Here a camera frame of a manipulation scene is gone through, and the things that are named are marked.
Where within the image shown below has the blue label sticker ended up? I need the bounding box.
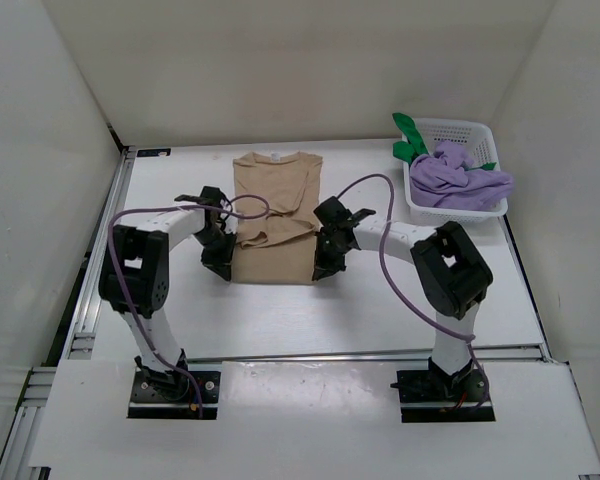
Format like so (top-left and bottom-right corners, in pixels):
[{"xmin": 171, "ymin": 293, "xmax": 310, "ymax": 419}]
[{"xmin": 136, "ymin": 148, "xmax": 171, "ymax": 158}]

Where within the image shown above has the aluminium frame rail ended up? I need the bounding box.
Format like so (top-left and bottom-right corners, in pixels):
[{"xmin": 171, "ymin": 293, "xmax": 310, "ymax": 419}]
[{"xmin": 0, "ymin": 147, "xmax": 136, "ymax": 479}]

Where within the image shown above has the white plastic basket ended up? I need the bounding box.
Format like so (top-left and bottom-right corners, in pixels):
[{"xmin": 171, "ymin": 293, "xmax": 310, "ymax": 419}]
[{"xmin": 403, "ymin": 118, "xmax": 508, "ymax": 223}]

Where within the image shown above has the beige t shirt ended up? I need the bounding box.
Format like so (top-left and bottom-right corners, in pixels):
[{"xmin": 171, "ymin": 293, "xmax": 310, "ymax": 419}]
[{"xmin": 232, "ymin": 152, "xmax": 323, "ymax": 285}]

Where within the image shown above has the front aluminium table rail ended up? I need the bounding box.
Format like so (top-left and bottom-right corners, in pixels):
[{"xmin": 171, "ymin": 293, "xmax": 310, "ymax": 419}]
[{"xmin": 188, "ymin": 345, "xmax": 550, "ymax": 364}]

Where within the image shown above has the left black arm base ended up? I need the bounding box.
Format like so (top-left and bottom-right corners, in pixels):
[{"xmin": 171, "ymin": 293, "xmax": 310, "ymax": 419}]
[{"xmin": 127, "ymin": 367, "xmax": 221, "ymax": 420}]

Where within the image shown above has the purple t shirt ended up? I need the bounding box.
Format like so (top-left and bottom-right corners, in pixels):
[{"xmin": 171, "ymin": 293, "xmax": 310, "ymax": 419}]
[{"xmin": 408, "ymin": 141, "xmax": 514, "ymax": 211}]

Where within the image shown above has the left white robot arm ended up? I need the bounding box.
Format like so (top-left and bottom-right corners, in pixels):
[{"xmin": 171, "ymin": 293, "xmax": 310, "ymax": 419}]
[{"xmin": 98, "ymin": 186, "xmax": 236, "ymax": 397}]

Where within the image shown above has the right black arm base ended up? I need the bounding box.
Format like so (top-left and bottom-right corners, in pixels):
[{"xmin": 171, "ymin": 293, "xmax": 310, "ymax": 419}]
[{"xmin": 390, "ymin": 369, "xmax": 496, "ymax": 424}]

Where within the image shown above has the green t shirt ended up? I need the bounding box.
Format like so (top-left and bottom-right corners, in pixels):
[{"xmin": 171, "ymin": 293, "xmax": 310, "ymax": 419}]
[{"xmin": 392, "ymin": 112, "xmax": 429, "ymax": 165}]

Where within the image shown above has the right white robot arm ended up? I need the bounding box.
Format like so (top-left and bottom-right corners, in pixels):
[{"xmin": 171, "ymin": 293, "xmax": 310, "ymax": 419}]
[{"xmin": 313, "ymin": 196, "xmax": 493, "ymax": 383}]

